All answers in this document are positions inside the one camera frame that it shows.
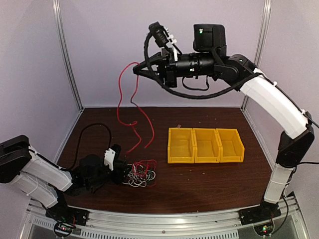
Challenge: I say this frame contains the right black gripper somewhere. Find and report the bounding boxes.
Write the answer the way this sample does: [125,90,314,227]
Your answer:
[134,46,217,87]

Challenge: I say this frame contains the cable pile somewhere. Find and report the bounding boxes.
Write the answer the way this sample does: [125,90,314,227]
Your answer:
[122,159,158,188]

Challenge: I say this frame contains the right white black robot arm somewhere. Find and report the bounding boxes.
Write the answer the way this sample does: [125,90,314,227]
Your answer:
[133,22,317,220]

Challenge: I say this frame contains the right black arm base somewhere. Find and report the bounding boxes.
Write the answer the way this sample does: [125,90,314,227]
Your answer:
[238,202,281,225]

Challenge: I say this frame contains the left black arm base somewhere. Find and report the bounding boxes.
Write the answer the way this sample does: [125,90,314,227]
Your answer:
[45,207,89,226]

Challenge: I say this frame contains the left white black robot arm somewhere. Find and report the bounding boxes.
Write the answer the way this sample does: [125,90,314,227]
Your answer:
[0,135,130,221]

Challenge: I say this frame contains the left yellow plastic bin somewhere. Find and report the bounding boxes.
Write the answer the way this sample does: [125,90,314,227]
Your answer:
[167,127,196,164]

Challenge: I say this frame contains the yellow plastic bin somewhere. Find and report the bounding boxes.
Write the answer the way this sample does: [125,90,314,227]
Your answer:
[193,128,222,164]
[216,128,245,163]
[167,127,196,164]

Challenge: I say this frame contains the left circuit board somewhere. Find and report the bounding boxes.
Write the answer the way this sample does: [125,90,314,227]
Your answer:
[53,222,76,238]

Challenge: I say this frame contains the circuit board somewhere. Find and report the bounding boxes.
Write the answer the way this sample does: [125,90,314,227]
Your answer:
[53,222,76,238]
[254,222,274,237]

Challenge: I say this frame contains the middle yellow plastic bin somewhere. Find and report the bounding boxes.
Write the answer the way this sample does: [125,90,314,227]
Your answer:
[193,128,222,164]

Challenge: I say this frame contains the right yellow plastic bin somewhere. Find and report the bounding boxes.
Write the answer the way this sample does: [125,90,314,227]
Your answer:
[216,128,245,163]

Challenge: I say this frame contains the right circuit board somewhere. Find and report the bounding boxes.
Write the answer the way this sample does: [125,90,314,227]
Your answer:
[254,222,274,237]

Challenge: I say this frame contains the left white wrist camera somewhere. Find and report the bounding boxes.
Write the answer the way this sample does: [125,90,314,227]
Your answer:
[104,144,122,171]

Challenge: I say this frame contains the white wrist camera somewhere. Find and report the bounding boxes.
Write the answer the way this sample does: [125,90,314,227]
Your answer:
[149,21,182,62]
[104,144,122,171]

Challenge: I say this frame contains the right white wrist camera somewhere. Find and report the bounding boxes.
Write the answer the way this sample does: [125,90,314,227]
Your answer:
[149,21,182,62]

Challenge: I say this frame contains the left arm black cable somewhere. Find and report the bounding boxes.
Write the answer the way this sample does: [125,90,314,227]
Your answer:
[57,123,113,172]

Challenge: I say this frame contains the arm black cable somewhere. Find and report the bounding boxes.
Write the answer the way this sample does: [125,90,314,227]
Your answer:
[143,34,319,129]
[57,123,113,172]

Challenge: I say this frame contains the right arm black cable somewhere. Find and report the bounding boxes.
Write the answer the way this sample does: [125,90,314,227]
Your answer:
[143,34,319,129]

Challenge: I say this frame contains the left aluminium frame post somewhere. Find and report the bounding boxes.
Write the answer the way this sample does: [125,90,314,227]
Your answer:
[52,0,84,112]

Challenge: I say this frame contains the aluminium frame post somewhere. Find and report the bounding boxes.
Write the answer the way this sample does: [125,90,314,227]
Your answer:
[240,0,272,113]
[52,0,84,112]

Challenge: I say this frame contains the right aluminium frame post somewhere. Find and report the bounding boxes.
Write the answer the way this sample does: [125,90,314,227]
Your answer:
[240,0,272,113]

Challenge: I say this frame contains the aluminium front rail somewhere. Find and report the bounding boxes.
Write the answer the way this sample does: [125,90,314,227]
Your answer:
[17,195,310,239]

